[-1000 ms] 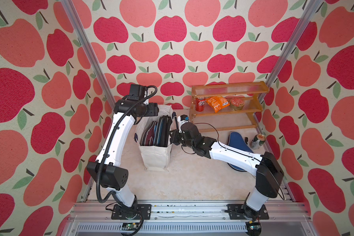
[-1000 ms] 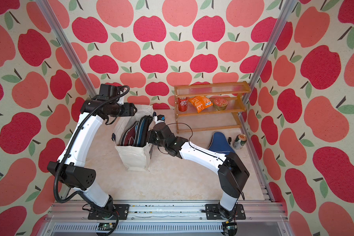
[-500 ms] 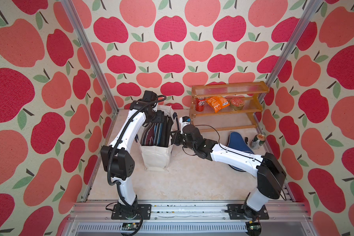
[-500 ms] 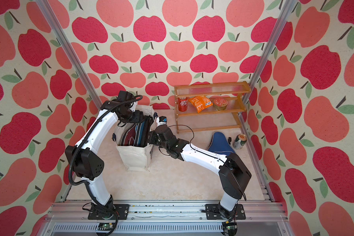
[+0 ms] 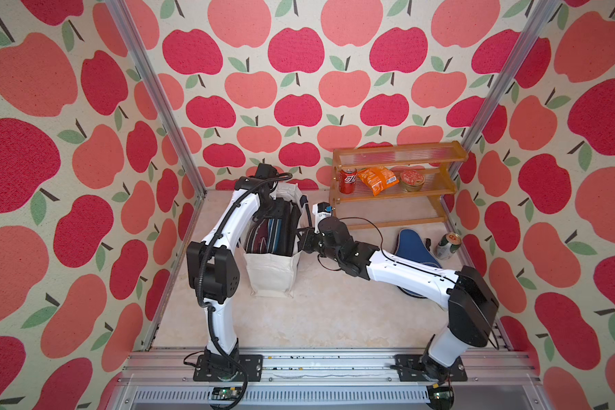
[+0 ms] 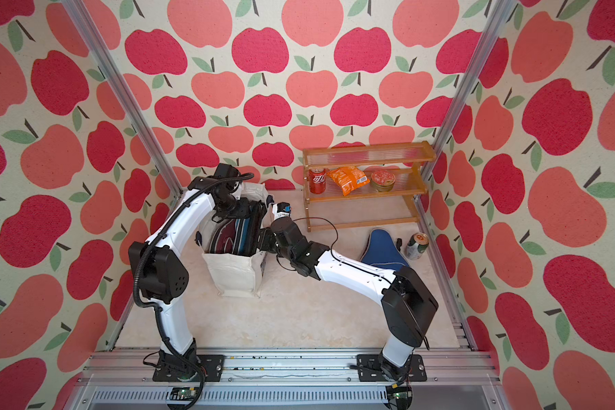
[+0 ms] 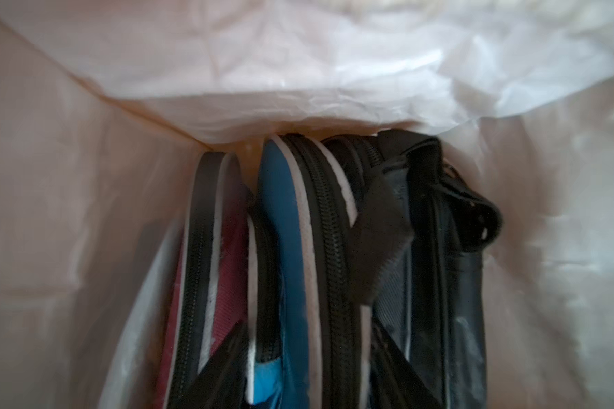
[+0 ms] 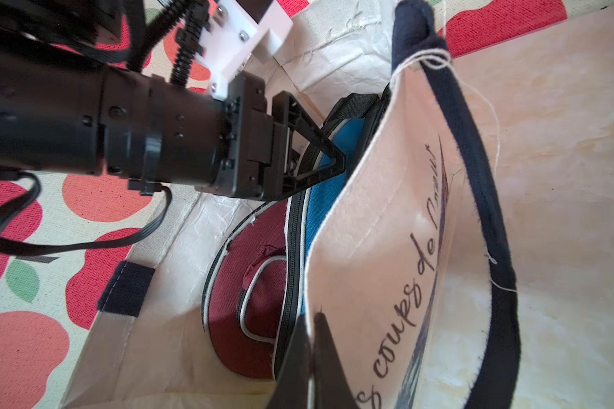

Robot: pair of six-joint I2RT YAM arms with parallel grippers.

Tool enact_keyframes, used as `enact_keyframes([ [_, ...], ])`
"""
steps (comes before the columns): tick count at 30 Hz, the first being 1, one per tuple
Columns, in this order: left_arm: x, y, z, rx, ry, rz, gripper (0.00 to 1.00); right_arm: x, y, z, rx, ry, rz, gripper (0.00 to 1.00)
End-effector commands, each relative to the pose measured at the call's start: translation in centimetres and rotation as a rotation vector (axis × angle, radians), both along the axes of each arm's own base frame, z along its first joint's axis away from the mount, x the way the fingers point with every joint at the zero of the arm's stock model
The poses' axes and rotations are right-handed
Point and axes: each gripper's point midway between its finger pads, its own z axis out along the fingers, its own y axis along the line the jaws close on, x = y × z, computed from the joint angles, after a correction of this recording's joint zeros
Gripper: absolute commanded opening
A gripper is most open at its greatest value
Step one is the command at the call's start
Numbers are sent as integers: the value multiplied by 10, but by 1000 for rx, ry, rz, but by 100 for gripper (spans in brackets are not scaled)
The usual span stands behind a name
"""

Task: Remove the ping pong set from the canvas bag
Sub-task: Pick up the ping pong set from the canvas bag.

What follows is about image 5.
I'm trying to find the white canvas tote bag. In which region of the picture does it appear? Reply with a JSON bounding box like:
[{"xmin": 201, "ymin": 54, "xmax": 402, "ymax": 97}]
[{"xmin": 243, "ymin": 183, "xmax": 307, "ymax": 298}]

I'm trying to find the blue paddle case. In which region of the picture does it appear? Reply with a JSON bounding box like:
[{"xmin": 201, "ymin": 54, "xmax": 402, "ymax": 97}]
[
  {"xmin": 394, "ymin": 228, "xmax": 442, "ymax": 269},
  {"xmin": 265, "ymin": 218, "xmax": 282, "ymax": 254}
]

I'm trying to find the black mesh paddle case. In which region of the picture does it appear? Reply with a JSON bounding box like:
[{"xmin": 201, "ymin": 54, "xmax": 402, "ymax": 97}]
[{"xmin": 277, "ymin": 202, "xmax": 301, "ymax": 256}]

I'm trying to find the maroon paddle case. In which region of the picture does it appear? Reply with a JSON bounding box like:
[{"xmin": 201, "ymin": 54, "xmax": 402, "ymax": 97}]
[{"xmin": 245, "ymin": 219, "xmax": 269, "ymax": 254}]

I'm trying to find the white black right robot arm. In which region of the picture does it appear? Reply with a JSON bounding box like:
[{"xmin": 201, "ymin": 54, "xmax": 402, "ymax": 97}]
[{"xmin": 298, "ymin": 216, "xmax": 500, "ymax": 384}]

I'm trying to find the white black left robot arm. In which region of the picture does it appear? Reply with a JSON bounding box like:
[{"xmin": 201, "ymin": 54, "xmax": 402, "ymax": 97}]
[{"xmin": 186, "ymin": 164, "xmax": 292, "ymax": 381}]

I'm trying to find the orange snack bag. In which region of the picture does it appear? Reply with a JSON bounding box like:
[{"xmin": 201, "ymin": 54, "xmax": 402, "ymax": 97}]
[{"xmin": 358, "ymin": 167, "xmax": 399, "ymax": 196}]

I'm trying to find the red soda can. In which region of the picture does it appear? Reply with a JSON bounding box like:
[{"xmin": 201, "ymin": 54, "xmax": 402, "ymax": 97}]
[{"xmin": 339, "ymin": 167, "xmax": 358, "ymax": 195}]

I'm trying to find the wooden two-tier shelf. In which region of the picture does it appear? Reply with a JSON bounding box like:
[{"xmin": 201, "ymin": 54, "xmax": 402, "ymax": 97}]
[{"xmin": 329, "ymin": 141, "xmax": 468, "ymax": 229}]

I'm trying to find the red lidded round tin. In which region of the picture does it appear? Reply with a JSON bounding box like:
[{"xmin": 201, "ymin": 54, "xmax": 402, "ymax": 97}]
[{"xmin": 400, "ymin": 170, "xmax": 425, "ymax": 192}]

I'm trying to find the green label drink can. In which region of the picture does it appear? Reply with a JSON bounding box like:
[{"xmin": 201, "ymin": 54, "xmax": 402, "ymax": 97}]
[{"xmin": 434, "ymin": 232, "xmax": 462, "ymax": 260}]

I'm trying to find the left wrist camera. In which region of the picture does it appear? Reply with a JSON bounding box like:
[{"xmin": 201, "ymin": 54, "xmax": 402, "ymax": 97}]
[{"xmin": 254, "ymin": 163, "xmax": 279, "ymax": 179}]

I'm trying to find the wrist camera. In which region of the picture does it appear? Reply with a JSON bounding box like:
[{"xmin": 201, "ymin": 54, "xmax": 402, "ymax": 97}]
[
  {"xmin": 254, "ymin": 163, "xmax": 279, "ymax": 179},
  {"xmin": 312, "ymin": 202, "xmax": 332, "ymax": 228}
]

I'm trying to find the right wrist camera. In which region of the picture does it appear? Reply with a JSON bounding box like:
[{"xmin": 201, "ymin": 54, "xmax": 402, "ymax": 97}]
[{"xmin": 312, "ymin": 202, "xmax": 332, "ymax": 228}]

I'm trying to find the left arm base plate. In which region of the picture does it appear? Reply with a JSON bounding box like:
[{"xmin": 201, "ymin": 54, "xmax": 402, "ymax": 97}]
[{"xmin": 193, "ymin": 352, "xmax": 264, "ymax": 383}]

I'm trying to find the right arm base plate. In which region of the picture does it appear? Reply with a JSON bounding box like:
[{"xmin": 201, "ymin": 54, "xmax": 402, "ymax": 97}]
[{"xmin": 391, "ymin": 355, "xmax": 468, "ymax": 384}]

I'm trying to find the aluminium front rail frame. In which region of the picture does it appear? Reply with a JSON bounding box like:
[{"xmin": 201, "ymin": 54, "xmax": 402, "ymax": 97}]
[{"xmin": 104, "ymin": 348, "xmax": 552, "ymax": 409}]

